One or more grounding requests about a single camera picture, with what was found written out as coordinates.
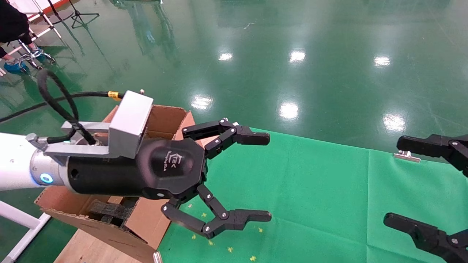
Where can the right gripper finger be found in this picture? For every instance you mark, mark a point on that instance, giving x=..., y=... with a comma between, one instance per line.
x=431, y=144
x=431, y=239

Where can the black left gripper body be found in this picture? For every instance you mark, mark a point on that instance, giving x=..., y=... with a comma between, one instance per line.
x=168, y=168

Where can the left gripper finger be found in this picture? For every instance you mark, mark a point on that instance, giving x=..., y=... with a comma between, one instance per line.
x=252, y=138
x=252, y=215

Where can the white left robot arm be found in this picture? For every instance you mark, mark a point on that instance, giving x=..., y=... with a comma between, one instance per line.
x=14, y=160

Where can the large open cardboard carton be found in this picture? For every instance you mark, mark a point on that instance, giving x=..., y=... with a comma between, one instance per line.
x=142, y=226

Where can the green cloth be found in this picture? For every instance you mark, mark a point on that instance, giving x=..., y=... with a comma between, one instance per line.
x=310, y=190

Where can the black foam padding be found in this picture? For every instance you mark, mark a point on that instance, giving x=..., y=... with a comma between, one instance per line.
x=106, y=211

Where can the white metal shelf rack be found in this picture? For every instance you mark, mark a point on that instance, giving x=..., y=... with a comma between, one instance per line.
x=18, y=215

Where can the black tripod stand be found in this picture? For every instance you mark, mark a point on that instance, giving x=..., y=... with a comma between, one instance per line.
x=78, y=15

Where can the metal stool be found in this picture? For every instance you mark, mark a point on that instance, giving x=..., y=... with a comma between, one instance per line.
x=31, y=55

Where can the black curved pole stand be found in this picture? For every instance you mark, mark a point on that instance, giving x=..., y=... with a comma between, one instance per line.
x=58, y=16

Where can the white desk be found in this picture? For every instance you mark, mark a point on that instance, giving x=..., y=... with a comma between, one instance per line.
x=36, y=9

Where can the person in black clothes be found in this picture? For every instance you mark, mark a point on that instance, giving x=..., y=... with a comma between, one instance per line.
x=11, y=22

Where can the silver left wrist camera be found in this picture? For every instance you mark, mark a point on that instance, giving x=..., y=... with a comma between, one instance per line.
x=129, y=117

